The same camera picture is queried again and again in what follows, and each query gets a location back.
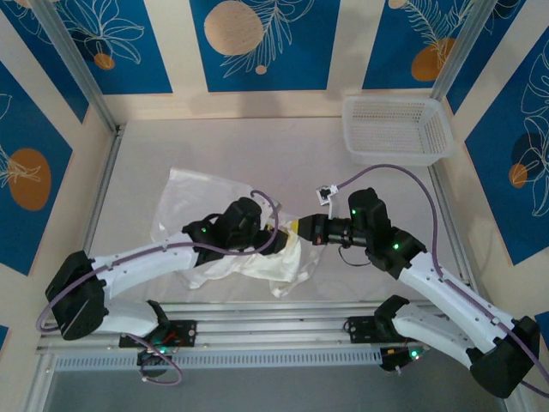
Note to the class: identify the aluminium frame post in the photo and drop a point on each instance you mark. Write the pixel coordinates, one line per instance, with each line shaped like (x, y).
(77, 60)
(465, 43)

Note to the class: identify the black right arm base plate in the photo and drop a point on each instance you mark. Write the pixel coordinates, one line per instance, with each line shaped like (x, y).
(360, 330)

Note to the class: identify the aluminium profile rail frame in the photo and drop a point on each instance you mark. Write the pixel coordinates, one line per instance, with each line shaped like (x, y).
(266, 326)

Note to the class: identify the white perforated plastic basket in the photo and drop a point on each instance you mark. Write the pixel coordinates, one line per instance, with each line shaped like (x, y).
(399, 129)

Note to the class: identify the white t-shirt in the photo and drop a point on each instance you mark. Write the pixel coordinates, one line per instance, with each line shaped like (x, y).
(193, 193)

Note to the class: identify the blue floral wall panel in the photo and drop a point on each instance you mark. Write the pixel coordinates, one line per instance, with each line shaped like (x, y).
(386, 56)
(506, 171)
(300, 64)
(30, 120)
(484, 64)
(47, 73)
(141, 68)

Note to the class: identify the black controller board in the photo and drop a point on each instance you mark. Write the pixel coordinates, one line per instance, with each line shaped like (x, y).
(396, 358)
(152, 356)

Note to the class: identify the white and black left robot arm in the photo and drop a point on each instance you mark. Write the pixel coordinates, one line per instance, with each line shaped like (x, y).
(141, 266)

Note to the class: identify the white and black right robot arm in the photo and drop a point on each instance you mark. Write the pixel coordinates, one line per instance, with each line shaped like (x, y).
(446, 296)

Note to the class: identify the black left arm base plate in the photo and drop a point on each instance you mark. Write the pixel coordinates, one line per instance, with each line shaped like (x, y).
(184, 332)

